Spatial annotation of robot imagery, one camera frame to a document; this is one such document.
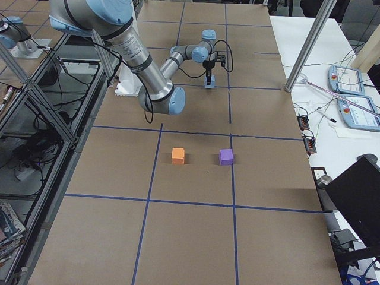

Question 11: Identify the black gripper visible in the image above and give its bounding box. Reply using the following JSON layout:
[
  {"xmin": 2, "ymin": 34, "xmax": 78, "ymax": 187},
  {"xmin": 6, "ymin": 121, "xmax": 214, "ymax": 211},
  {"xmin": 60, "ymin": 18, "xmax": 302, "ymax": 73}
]
[{"xmin": 202, "ymin": 59, "xmax": 215, "ymax": 86}]

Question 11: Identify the light blue foam block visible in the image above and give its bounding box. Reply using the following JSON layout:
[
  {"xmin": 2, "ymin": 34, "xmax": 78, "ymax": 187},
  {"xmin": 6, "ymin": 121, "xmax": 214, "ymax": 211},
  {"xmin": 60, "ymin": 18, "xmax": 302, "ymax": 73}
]
[{"xmin": 204, "ymin": 75, "xmax": 215, "ymax": 88}]

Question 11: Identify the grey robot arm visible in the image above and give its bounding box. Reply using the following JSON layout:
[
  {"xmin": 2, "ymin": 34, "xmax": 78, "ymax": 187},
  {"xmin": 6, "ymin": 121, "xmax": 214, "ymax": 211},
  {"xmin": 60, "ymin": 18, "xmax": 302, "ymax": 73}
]
[{"xmin": 49, "ymin": 0, "xmax": 216, "ymax": 115}]

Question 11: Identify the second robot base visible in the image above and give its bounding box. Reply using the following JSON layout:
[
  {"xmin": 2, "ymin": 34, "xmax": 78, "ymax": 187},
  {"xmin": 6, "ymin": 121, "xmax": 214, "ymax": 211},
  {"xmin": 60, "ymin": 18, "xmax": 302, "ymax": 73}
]
[{"xmin": 1, "ymin": 16, "xmax": 52, "ymax": 59}]

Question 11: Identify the orange foam block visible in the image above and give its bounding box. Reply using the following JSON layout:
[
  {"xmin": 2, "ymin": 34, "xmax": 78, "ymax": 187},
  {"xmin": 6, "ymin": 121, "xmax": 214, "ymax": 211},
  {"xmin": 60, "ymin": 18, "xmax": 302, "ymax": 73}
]
[{"xmin": 171, "ymin": 148, "xmax": 185, "ymax": 165}]

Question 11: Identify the purple foam block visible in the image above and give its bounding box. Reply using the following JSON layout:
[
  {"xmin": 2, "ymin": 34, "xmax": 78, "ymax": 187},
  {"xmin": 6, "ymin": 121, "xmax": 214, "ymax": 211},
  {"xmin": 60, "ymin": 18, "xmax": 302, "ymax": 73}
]
[{"xmin": 218, "ymin": 148, "xmax": 234, "ymax": 166}]

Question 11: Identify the black marker pen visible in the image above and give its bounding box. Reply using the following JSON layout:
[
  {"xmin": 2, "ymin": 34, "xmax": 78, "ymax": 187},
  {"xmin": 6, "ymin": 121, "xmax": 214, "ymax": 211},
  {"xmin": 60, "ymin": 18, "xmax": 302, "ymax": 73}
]
[{"xmin": 317, "ymin": 109, "xmax": 337, "ymax": 123}]

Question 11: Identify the upper teach pendant tablet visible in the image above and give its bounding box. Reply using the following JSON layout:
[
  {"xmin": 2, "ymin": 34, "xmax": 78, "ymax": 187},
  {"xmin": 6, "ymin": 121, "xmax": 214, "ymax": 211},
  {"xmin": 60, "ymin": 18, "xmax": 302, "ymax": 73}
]
[{"xmin": 328, "ymin": 65, "xmax": 365, "ymax": 96}]

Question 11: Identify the teach pendant tablet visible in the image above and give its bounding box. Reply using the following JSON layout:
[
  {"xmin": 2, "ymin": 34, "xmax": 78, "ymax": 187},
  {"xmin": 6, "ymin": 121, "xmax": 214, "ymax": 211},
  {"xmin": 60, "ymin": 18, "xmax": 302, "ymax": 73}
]
[
  {"xmin": 328, "ymin": 65, "xmax": 365, "ymax": 96},
  {"xmin": 337, "ymin": 94, "xmax": 379, "ymax": 132}
]

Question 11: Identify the lower teach pendant tablet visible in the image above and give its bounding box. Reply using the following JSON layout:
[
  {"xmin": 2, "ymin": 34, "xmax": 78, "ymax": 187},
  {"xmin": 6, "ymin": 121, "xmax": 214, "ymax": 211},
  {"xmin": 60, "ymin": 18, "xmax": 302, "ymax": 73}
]
[{"xmin": 337, "ymin": 94, "xmax": 379, "ymax": 132}]

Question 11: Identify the silver metal cylinder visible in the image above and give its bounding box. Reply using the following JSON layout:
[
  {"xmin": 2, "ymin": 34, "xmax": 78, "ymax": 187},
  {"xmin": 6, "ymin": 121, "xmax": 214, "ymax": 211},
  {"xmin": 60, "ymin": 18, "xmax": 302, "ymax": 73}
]
[{"xmin": 316, "ymin": 175, "xmax": 333, "ymax": 189}]

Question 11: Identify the black monitor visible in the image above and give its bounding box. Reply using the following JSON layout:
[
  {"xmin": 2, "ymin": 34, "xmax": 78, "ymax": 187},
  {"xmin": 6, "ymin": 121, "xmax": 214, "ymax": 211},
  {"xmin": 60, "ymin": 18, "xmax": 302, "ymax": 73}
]
[{"xmin": 326, "ymin": 157, "xmax": 379, "ymax": 246}]

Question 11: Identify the stack of magazines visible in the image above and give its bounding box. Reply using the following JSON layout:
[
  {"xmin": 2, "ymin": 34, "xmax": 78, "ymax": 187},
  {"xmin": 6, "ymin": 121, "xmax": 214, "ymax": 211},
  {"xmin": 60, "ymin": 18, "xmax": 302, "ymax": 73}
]
[{"xmin": 1, "ymin": 199, "xmax": 26, "ymax": 264}]

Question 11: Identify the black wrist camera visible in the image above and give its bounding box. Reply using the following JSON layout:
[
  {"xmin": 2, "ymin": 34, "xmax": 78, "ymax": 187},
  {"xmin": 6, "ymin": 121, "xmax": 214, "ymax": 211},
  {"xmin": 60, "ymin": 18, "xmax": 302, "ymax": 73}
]
[{"xmin": 214, "ymin": 52, "xmax": 226, "ymax": 68}]

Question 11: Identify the aluminium frame post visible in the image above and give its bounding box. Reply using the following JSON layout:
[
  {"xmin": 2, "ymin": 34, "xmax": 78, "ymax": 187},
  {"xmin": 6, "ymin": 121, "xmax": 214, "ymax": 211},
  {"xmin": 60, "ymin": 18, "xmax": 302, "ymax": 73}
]
[{"xmin": 284, "ymin": 0, "xmax": 337, "ymax": 92}]

